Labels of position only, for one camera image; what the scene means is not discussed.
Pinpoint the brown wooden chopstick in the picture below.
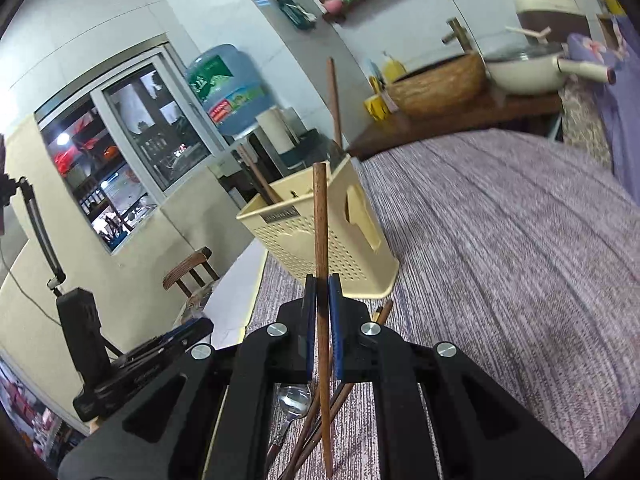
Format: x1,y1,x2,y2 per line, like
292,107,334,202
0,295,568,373
236,144,282,206
327,57,344,154
312,162,334,479

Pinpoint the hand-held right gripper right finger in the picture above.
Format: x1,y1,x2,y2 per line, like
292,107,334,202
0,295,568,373
328,274,584,480

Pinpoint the beige cloth screen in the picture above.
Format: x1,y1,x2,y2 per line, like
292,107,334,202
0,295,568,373
0,119,263,413

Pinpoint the cream frying pan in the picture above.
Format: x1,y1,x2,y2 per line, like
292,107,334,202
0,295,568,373
482,41,619,96

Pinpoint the grey water dispenser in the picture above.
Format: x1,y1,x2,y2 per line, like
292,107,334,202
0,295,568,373
207,127,282,211

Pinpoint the yellow soap pump bottle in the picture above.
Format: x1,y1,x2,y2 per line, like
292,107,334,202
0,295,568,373
382,51,407,85

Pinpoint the blue water jug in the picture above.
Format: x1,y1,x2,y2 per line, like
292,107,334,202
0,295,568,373
184,43,274,137

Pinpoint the articulated lamp stand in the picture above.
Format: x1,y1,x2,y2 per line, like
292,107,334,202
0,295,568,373
0,174,68,297

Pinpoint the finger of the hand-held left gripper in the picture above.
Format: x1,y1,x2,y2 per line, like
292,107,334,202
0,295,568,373
107,332,202,391
157,317,216,347

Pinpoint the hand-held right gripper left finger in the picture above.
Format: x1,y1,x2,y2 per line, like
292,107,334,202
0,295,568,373
57,274,318,480

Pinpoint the bronze faucet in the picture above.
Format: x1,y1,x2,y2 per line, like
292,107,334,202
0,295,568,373
442,17,476,54

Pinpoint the sliding glass window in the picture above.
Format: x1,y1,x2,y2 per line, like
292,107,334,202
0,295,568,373
34,46,232,257

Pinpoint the wooden-handled steel spoon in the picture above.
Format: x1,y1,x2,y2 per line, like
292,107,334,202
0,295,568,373
265,384,314,480

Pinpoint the brown white rice cooker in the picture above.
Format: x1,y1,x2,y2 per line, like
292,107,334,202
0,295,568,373
514,0,592,46

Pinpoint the dark wooden counter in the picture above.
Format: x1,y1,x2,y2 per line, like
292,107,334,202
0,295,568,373
347,86,564,162

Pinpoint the beige patterned cloth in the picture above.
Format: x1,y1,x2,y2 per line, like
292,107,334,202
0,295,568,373
559,79,614,172

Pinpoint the wooden chair with cat cushion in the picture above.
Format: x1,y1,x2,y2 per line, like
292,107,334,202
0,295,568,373
162,246,222,328

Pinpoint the white rice paddle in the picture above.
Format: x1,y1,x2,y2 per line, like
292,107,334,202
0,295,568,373
504,25,552,41

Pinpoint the yellow cup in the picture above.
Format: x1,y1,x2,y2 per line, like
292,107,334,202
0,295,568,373
364,92,397,121

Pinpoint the green hanging packet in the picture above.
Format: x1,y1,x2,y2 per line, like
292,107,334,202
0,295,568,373
276,0,318,29

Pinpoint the purple floral cloth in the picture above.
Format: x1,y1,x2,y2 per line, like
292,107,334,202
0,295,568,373
567,14,640,193

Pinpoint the purple white striped tablecloth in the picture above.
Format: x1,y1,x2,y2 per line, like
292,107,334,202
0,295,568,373
202,127,636,480

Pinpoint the cream perforated utensil holder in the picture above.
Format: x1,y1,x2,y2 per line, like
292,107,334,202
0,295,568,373
235,154,401,299

